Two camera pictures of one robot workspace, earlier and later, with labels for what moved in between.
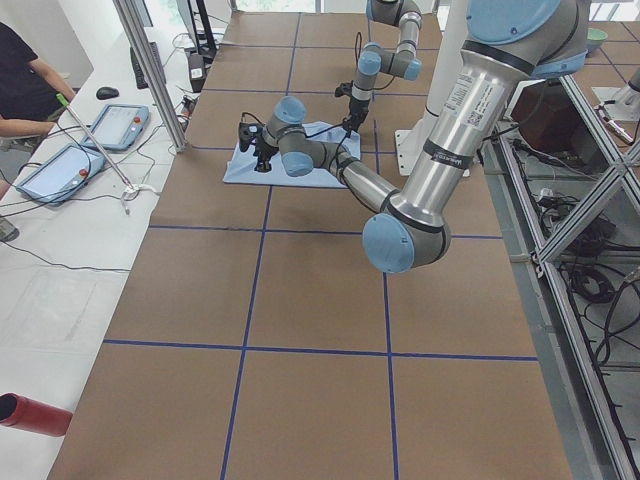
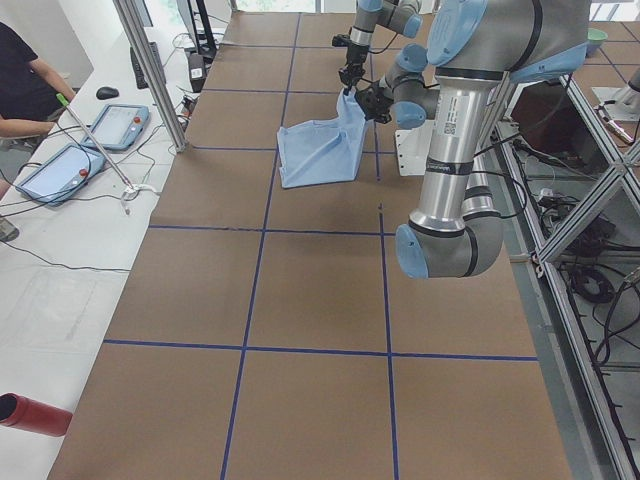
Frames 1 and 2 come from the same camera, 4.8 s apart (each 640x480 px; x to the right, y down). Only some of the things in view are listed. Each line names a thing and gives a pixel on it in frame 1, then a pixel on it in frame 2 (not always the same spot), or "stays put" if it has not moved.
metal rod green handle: (65, 103) stays put
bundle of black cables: (597, 287) stays put
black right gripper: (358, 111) → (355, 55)
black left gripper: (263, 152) → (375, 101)
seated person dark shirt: (29, 105) stays put
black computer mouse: (107, 92) stays put
